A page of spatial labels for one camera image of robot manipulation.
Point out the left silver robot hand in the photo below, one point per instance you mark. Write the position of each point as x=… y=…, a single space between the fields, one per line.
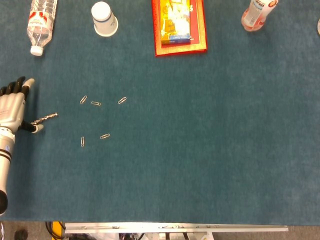
x=11 y=107

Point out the paper clip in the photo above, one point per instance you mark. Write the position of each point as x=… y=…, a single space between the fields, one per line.
x=122 y=100
x=96 y=103
x=105 y=136
x=82 y=141
x=83 y=99

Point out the clear water bottle red label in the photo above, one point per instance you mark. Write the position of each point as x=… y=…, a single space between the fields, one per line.
x=40 y=25

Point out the white paper cup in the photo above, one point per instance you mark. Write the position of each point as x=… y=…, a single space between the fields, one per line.
x=103 y=20

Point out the teal felt table mat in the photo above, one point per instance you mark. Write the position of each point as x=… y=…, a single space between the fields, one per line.
x=187 y=137

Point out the yellow cardboard box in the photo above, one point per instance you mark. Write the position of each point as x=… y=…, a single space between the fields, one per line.
x=175 y=25

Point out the red hardcover book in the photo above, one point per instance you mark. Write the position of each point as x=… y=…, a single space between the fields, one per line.
x=200 y=37

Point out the pink drink bottle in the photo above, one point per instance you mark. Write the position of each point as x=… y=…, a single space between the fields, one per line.
x=255 y=15

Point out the aluminium rail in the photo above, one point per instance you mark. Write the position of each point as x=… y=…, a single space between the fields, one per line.
x=175 y=227

